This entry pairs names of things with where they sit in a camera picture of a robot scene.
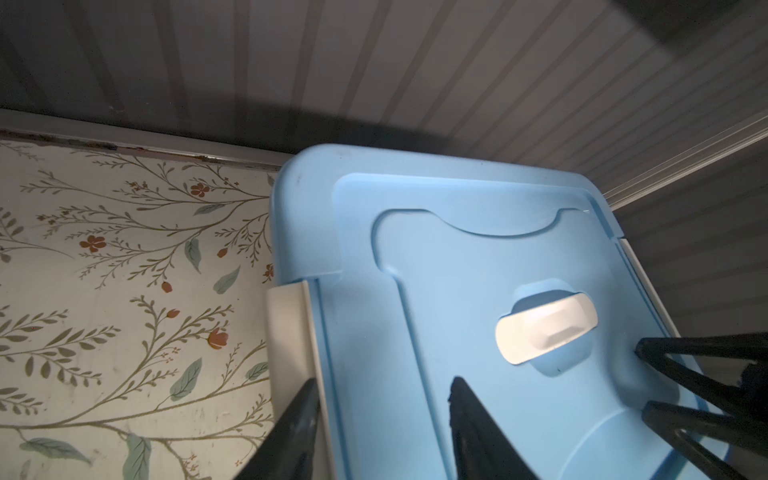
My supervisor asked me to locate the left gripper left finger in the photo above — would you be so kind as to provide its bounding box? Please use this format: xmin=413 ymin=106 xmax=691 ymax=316
xmin=234 ymin=378 xmax=320 ymax=480

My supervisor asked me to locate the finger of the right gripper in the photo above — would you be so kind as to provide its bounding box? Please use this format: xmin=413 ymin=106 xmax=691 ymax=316
xmin=642 ymin=401 xmax=767 ymax=479
xmin=635 ymin=332 xmax=767 ymax=414

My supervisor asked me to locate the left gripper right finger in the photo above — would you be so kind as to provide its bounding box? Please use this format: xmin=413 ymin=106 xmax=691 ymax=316
xmin=449 ymin=377 xmax=538 ymax=480

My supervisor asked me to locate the blue plastic bin lid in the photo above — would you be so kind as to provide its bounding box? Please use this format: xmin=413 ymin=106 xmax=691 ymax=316
xmin=267 ymin=145 xmax=703 ymax=479

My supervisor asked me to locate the white plastic storage bin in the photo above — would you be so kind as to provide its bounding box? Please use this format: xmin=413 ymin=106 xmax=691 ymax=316
xmin=266 ymin=239 xmax=680 ymax=479

